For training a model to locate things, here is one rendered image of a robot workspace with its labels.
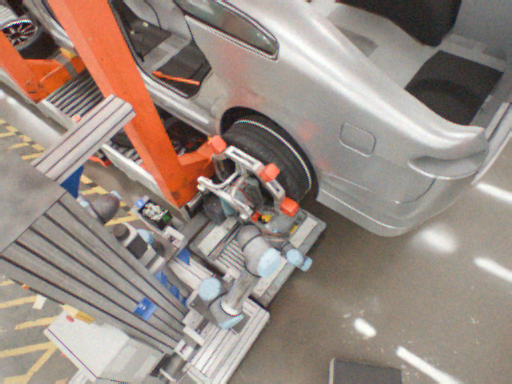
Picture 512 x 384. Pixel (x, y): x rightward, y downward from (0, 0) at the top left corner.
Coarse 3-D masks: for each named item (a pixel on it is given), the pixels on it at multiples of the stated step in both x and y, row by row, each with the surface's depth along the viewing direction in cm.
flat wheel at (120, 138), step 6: (156, 108) 324; (162, 114) 323; (168, 114) 334; (162, 120) 326; (120, 132) 314; (114, 138) 324; (120, 138) 320; (126, 138) 319; (120, 144) 330; (126, 144) 327; (132, 144) 327
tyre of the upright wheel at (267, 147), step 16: (240, 128) 217; (256, 128) 211; (272, 128) 211; (240, 144) 211; (256, 144) 205; (272, 144) 207; (224, 160) 244; (272, 160) 203; (288, 160) 207; (304, 160) 213; (288, 176) 207; (304, 176) 215; (288, 192) 216; (304, 192) 225
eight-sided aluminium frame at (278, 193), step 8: (224, 152) 214; (232, 152) 212; (240, 152) 211; (216, 160) 230; (232, 160) 213; (240, 160) 208; (248, 160) 210; (216, 168) 241; (224, 168) 245; (248, 168) 207; (256, 168) 204; (224, 176) 249; (264, 184) 209; (272, 184) 212; (272, 192) 210; (280, 192) 211; (280, 200) 214; (264, 208) 246; (272, 208) 239
